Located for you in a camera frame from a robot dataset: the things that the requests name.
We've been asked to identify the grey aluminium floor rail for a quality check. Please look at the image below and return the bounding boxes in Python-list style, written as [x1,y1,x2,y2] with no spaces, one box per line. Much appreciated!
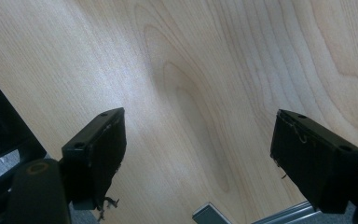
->
[251,200,324,224]

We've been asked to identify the black dark object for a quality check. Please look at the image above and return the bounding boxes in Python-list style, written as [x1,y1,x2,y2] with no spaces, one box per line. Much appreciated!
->
[0,64,48,200]

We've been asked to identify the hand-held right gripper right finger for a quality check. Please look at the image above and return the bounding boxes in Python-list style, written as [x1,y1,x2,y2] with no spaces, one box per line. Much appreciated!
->
[269,108,358,215]

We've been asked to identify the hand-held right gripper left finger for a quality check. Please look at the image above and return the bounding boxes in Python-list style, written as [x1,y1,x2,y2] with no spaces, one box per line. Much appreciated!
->
[61,106,128,211]

